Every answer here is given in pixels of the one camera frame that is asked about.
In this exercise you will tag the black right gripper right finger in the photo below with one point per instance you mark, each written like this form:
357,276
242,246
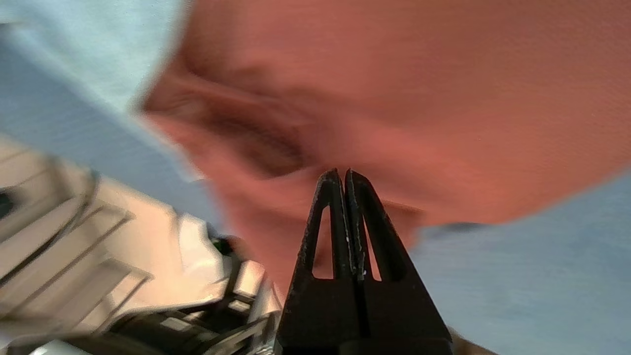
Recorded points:
399,310

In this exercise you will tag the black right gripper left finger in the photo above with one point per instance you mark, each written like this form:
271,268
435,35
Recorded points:
320,310

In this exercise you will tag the rust brown shorts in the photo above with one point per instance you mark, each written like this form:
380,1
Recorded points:
419,98

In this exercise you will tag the light blue denim shorts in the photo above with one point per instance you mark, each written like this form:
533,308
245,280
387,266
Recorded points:
88,39

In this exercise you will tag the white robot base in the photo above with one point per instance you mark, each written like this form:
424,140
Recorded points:
123,246

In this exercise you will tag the blue bed cover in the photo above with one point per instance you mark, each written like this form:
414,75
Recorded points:
542,276

